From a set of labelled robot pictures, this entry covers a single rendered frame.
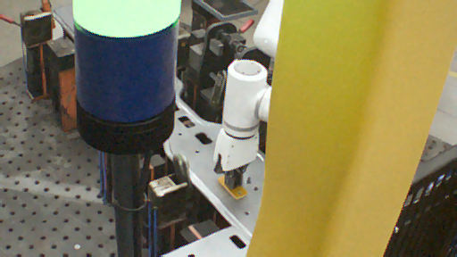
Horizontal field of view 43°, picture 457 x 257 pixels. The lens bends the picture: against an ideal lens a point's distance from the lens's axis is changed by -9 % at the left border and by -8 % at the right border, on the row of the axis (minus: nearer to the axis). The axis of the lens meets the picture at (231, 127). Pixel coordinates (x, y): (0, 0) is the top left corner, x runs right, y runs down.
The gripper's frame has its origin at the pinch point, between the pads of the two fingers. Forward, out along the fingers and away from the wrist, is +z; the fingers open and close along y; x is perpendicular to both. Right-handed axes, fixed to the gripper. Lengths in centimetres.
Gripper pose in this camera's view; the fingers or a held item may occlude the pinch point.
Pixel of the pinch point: (233, 178)
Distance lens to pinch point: 152.5
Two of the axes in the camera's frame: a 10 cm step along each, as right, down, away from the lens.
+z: -1.0, 7.9, 6.0
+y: -8.1, 2.9, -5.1
